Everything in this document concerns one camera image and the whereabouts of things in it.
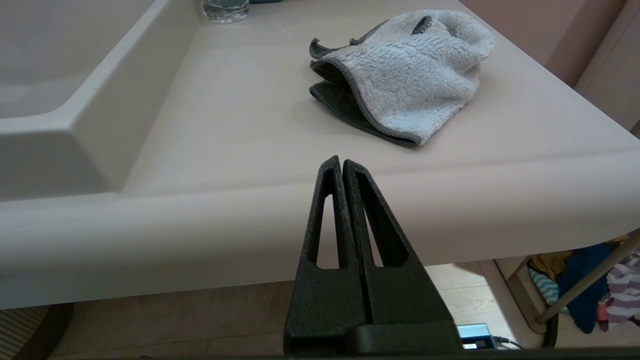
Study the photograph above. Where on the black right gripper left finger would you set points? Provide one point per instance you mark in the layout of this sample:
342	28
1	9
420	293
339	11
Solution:
325	300

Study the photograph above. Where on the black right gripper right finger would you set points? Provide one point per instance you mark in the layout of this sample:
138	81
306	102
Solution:
400	300

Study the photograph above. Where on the grey fluffy microfiber cloth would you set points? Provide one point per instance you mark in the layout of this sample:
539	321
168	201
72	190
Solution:
410	75

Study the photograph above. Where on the white ceramic sink basin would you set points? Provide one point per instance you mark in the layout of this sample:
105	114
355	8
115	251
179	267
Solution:
40	50

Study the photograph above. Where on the small blue power adapter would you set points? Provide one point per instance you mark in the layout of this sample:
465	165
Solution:
475	337

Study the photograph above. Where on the teal white striped cloth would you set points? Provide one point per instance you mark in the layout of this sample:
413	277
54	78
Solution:
545	294

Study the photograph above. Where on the yellow garment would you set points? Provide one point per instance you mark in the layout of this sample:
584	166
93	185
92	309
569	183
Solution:
547	265

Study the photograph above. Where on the pile of coloured clothes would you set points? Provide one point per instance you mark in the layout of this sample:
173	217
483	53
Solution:
585	284

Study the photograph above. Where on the dark blue garment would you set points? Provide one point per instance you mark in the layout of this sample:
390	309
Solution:
585	282

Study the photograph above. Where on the purple white striped garment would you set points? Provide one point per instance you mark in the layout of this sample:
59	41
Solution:
625	297

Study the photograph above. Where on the ribbed grey round bin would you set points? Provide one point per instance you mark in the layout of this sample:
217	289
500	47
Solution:
25	331

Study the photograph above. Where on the clear bottle with grey cap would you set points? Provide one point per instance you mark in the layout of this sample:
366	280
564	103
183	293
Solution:
225	11

